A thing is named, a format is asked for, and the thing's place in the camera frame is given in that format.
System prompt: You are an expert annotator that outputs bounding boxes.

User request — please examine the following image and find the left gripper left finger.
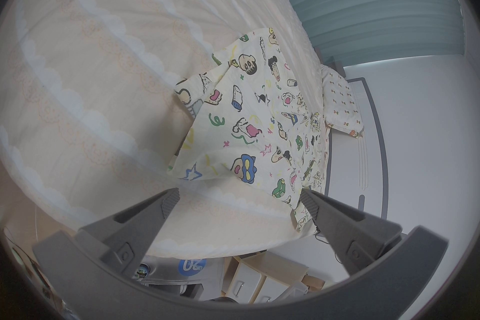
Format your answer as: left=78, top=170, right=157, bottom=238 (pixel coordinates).
left=77, top=188, right=181, bottom=279

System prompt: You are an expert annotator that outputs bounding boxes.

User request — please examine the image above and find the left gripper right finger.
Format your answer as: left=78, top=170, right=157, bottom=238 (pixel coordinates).
left=300, top=190, right=403, bottom=277

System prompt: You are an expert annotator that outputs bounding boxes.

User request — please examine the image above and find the white printed pyjama top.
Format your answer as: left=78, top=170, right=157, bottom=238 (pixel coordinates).
left=166, top=27, right=331, bottom=233

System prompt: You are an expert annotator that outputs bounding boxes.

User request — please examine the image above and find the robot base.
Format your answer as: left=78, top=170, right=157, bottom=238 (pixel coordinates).
left=131, top=256, right=226, bottom=302

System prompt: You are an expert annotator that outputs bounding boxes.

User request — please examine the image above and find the pale wooden cabinet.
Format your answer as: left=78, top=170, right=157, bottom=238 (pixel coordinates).
left=221, top=251, right=325, bottom=306

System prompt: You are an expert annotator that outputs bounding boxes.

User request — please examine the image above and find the white printed pillow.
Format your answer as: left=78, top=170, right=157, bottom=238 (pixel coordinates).
left=322, top=65, right=364, bottom=139

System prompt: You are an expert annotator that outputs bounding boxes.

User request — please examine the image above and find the bed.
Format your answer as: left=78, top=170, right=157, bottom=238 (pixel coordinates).
left=0, top=0, right=387, bottom=261

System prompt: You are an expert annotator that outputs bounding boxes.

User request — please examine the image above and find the grey bedside table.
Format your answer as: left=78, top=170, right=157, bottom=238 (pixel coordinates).
left=315, top=46, right=344, bottom=72

